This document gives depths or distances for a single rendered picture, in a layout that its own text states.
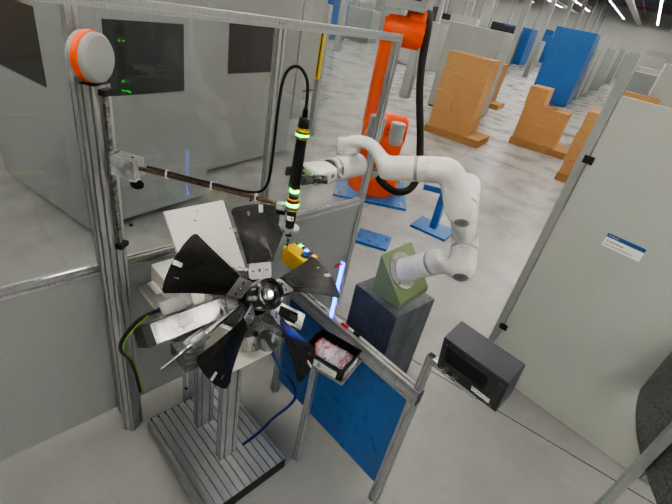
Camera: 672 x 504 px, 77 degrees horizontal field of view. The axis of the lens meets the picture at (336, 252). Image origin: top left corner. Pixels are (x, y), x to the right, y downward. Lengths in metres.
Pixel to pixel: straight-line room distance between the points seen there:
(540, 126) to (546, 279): 7.71
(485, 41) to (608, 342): 9.69
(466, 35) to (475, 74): 2.88
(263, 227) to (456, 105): 8.08
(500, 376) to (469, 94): 8.18
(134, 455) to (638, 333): 2.84
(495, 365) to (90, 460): 2.02
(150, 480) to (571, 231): 2.68
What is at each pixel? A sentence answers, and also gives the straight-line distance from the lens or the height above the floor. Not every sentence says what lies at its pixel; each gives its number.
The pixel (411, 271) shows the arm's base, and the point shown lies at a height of 1.13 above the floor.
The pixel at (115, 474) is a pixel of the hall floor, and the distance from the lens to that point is 2.61.
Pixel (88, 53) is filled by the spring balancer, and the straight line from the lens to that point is 1.63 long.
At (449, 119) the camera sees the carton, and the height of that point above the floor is 0.35.
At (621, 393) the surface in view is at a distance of 3.21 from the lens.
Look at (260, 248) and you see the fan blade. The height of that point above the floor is 1.32.
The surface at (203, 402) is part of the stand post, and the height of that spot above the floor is 0.27.
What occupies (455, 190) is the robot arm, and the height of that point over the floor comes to 1.69.
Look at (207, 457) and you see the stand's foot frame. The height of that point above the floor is 0.08.
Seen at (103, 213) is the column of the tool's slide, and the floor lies 1.33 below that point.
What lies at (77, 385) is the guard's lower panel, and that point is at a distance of 2.54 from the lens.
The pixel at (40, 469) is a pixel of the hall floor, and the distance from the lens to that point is 2.72.
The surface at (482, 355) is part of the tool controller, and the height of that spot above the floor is 1.24.
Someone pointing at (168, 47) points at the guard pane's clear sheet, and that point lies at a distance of 1.92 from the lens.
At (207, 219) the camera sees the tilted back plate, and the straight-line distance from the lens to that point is 1.83.
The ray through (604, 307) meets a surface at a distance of 2.99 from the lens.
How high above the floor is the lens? 2.20
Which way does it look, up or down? 31 degrees down
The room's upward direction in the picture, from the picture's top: 12 degrees clockwise
